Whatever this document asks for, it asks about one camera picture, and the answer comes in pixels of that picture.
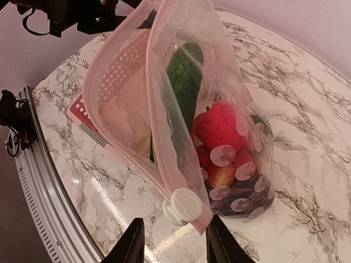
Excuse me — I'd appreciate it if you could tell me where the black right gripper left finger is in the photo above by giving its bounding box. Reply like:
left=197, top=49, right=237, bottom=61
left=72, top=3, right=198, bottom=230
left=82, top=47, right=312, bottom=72
left=101, top=218, right=145, bottom=263

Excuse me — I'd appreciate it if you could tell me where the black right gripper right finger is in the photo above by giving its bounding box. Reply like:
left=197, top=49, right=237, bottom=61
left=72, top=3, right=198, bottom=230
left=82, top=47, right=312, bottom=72
left=206, top=215, right=254, bottom=263

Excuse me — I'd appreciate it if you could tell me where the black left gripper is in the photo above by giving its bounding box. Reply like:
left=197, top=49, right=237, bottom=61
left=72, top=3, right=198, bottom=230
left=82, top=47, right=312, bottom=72
left=1, top=0, right=127, bottom=37

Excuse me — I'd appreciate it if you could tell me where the white bag zipper slider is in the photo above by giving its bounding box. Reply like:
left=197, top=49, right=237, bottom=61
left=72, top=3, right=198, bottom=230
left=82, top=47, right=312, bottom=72
left=162, top=188, right=202, bottom=226

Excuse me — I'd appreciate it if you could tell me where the purple eggplant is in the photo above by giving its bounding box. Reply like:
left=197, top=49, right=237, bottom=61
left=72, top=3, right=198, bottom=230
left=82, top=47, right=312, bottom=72
left=205, top=173, right=274, bottom=220

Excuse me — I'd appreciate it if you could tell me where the red lychee bunch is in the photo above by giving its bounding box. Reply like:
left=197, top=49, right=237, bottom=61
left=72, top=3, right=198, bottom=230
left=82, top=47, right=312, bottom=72
left=195, top=145, right=256, bottom=188

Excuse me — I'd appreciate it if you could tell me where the clear zip top bag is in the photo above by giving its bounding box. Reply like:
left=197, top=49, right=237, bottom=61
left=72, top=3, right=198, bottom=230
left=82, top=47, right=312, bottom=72
left=82, top=1, right=274, bottom=233

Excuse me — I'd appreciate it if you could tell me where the red bumpy fruit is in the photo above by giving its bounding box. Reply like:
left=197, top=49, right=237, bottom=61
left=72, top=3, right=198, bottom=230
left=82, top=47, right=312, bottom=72
left=190, top=100, right=246, bottom=151

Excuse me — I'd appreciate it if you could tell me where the dark green cucumber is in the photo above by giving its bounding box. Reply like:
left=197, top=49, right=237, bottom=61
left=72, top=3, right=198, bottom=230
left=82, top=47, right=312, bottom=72
left=146, top=42, right=204, bottom=170

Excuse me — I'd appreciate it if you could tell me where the pink perforated plastic basket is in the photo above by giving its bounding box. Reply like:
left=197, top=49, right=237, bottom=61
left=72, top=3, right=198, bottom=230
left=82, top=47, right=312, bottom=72
left=69, top=29, right=151, bottom=155

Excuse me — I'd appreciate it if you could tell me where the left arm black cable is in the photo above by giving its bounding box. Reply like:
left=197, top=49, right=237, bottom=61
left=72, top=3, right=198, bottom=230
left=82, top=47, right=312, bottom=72
left=21, top=7, right=53, bottom=36

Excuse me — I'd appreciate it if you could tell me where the front aluminium table rail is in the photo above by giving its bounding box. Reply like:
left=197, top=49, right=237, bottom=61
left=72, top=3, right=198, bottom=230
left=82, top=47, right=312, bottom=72
left=15, top=87, right=104, bottom=262

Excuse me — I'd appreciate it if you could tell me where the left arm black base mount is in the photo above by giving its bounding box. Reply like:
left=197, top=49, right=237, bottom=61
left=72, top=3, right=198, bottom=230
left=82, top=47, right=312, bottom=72
left=1, top=90, right=37, bottom=158

